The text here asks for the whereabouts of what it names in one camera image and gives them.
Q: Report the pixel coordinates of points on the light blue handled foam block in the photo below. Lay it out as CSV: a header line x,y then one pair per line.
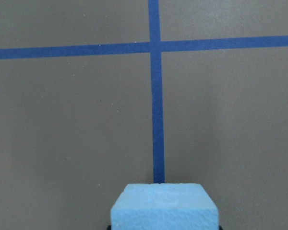
x,y
164,207

